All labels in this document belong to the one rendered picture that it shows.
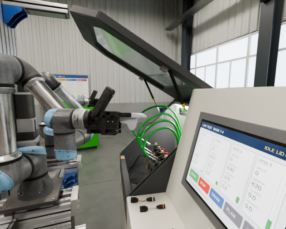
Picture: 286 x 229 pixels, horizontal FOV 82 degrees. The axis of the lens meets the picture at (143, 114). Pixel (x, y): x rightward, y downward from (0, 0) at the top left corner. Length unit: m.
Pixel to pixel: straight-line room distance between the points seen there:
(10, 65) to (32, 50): 7.22
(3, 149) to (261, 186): 0.85
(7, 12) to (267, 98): 1.23
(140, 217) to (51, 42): 7.54
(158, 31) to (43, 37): 4.91
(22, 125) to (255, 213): 1.13
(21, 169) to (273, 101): 0.91
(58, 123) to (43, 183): 0.43
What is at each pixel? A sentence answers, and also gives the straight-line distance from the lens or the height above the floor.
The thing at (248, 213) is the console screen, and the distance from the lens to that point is 0.57.
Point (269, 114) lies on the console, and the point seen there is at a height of 1.48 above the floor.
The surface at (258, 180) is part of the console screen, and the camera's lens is 0.54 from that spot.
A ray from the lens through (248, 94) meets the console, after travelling 0.61.
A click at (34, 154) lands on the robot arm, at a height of 1.25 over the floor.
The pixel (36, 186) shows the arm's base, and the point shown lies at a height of 1.10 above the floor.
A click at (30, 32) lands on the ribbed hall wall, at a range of 8.18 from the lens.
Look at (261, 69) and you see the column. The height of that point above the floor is 2.04.
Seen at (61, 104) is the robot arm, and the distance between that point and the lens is 0.81.
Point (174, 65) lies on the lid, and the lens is 0.86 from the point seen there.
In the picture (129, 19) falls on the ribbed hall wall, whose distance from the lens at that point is 8.48.
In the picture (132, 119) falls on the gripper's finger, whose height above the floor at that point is 1.44.
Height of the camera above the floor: 1.54
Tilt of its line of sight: 8 degrees down
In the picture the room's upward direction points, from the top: straight up
